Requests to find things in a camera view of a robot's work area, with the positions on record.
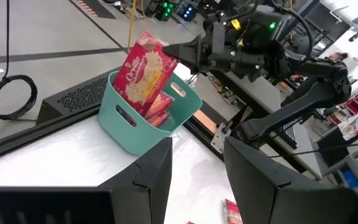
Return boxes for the black box blue lights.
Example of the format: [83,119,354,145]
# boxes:
[178,2,199,22]

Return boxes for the black perforated computer case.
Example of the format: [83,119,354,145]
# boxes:
[35,66,124,126]

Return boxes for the red plastic parts bin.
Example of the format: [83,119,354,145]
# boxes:
[328,91,358,126]

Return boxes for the blue plastic bin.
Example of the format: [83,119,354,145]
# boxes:
[337,161,358,190]

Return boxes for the black box green lights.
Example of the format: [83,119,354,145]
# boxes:
[154,0,176,21]

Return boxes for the black striped floor mat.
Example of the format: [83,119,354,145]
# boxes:
[68,0,117,20]

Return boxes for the yellow hanging cable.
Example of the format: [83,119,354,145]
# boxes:
[127,0,139,54]

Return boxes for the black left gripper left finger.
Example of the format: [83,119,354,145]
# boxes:
[0,136,173,224]

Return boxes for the person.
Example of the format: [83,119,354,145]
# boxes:
[290,51,350,84]

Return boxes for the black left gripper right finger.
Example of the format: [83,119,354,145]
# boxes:
[224,136,358,224]

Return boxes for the white metal corner bracket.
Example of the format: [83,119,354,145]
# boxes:
[210,121,233,154]

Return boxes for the teal plastic basket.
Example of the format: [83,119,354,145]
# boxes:
[97,70,203,156]

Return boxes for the black coiled cable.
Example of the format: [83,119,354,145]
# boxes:
[0,0,39,121]

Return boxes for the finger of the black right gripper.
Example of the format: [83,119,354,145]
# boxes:
[162,34,203,58]
[181,58,203,75]

